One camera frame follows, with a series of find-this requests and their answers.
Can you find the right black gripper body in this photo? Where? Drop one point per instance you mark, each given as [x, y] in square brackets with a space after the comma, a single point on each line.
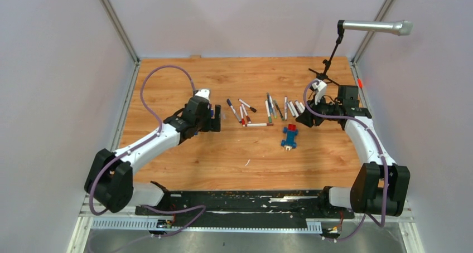
[326, 109]

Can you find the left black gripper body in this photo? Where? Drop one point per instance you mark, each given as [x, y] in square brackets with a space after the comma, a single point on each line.
[204, 124]

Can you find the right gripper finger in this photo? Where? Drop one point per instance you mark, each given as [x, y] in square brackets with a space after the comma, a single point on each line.
[306, 118]
[311, 106]

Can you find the orange cap marker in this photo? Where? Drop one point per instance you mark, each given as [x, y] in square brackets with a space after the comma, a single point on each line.
[302, 107]

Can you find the purple tip white marker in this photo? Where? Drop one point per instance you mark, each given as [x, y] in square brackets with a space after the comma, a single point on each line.
[293, 106]

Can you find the dark green cap pen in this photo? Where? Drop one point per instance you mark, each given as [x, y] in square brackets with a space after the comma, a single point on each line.
[278, 110]

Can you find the purple cap marker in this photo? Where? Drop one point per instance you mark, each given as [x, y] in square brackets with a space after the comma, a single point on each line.
[285, 108]

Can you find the clear cap grey pen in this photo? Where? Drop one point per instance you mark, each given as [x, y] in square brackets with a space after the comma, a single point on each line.
[269, 104]

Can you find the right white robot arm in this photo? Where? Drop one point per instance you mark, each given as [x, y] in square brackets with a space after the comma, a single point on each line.
[381, 185]

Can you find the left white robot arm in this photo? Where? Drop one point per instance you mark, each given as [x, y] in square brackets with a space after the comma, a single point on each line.
[110, 179]

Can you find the blue red toy robot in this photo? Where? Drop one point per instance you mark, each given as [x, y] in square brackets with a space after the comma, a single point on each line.
[291, 132]

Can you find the dark red cap marker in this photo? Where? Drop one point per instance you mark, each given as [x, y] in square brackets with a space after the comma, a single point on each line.
[247, 118]

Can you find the brown cap marker horizontal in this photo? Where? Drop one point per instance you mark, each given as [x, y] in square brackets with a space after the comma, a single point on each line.
[258, 125]

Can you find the black microphone tripod stand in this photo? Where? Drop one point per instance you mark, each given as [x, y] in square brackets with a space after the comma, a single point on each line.
[327, 62]

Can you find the silver microphone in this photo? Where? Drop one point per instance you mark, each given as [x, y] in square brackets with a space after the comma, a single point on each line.
[399, 28]

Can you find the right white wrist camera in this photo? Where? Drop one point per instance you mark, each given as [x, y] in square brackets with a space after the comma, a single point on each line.
[319, 89]

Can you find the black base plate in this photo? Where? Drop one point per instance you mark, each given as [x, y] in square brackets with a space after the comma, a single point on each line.
[278, 208]

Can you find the grey slotted cable duct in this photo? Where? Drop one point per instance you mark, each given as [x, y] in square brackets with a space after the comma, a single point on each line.
[154, 224]

